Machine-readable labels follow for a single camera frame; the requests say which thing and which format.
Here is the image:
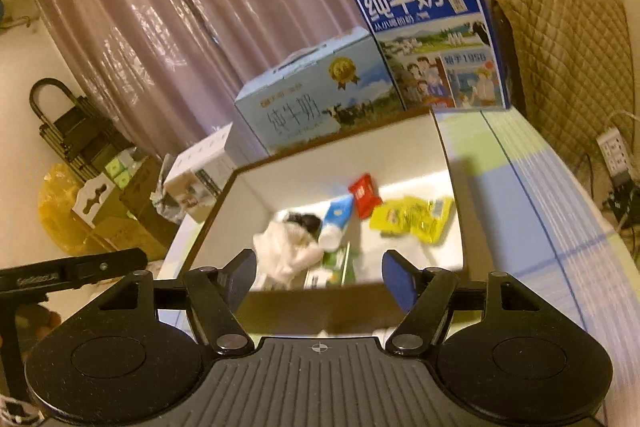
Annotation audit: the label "yellow snack packet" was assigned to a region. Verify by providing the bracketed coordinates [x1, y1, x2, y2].
[369, 196, 454, 245]

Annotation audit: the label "white knitted sock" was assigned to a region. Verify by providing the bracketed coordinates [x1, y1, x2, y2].
[253, 221, 324, 286]

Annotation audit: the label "green white carton box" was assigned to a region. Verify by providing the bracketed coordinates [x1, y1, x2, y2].
[304, 243, 359, 289]

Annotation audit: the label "red snack packet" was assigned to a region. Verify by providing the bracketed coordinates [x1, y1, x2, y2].
[348, 173, 382, 220]

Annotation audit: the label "blue hand cream tube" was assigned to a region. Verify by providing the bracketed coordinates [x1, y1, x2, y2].
[318, 195, 354, 251]

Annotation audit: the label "yellow plastic bag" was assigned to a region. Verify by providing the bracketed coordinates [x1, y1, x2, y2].
[37, 164, 105, 257]

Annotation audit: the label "brown cardboard storage box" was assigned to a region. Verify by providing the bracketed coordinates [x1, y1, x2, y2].
[183, 113, 464, 336]

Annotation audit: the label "brown cardboard boxes on floor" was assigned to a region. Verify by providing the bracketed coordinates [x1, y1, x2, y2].
[70, 157, 178, 261]

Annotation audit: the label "white appliance product box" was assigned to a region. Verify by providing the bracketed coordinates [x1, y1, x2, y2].
[163, 124, 266, 223]

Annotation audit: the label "grey sock in box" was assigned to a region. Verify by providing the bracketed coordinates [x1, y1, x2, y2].
[284, 212, 322, 239]

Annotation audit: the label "grey blue milk case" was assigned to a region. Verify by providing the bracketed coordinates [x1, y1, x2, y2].
[234, 27, 405, 154]

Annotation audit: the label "white power strip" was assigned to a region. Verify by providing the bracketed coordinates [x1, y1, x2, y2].
[597, 127, 632, 178]

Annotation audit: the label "blue milk carton box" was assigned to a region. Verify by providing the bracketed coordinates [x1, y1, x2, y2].
[355, 0, 510, 110]

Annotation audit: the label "beige quilted chair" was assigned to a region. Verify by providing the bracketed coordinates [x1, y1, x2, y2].
[491, 0, 636, 193]

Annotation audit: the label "white power cable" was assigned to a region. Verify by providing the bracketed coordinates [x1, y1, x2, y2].
[602, 108, 640, 134]

